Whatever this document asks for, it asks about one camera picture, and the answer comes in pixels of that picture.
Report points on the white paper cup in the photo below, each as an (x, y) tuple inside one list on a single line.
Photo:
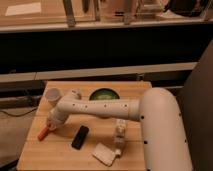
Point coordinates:
[(53, 95)]

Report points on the green bowl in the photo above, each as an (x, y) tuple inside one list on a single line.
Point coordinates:
[(104, 94)]

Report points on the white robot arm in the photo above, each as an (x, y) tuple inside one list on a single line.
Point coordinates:
[(157, 111)]

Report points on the clear plastic bottle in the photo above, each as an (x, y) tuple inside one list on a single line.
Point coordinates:
[(119, 136)]

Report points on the white paper sheet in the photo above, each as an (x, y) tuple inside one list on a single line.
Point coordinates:
[(22, 9)]

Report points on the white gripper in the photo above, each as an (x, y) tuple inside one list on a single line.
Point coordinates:
[(55, 120)]

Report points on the black rectangular block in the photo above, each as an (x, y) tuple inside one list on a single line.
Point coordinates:
[(80, 137)]

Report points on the white folded cloth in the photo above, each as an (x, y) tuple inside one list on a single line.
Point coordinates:
[(104, 154)]

